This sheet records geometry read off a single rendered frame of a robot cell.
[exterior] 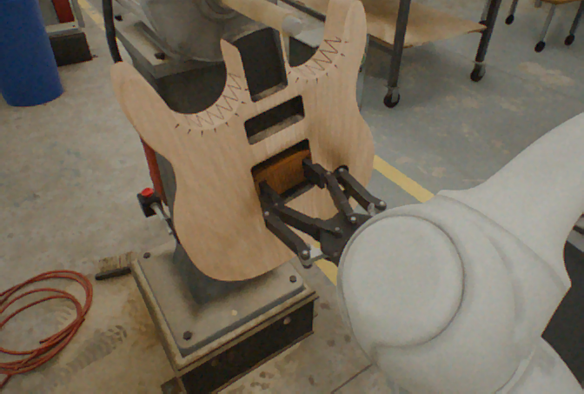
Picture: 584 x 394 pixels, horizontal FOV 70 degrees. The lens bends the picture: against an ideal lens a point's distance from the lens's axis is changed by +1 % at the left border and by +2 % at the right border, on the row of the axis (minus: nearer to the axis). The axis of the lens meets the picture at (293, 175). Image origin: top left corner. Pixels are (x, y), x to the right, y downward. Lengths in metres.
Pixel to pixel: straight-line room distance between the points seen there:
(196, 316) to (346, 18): 1.05
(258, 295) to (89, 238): 1.05
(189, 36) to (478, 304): 0.66
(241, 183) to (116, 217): 1.73
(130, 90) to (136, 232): 1.72
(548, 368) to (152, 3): 0.69
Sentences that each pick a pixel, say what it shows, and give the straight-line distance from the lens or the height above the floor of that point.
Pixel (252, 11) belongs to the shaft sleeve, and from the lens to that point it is 0.66.
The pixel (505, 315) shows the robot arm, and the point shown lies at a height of 1.24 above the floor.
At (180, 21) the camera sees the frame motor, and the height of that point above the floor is 1.21.
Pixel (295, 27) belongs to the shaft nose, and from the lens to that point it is 0.58.
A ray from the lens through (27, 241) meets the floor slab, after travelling 2.34.
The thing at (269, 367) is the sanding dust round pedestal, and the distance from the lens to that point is 1.62.
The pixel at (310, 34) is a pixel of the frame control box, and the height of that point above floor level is 1.12.
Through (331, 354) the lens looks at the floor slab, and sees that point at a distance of 1.65.
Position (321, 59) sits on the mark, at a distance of 0.60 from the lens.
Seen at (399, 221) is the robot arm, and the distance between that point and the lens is 0.24.
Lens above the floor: 1.43
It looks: 37 degrees down
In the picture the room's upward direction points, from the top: straight up
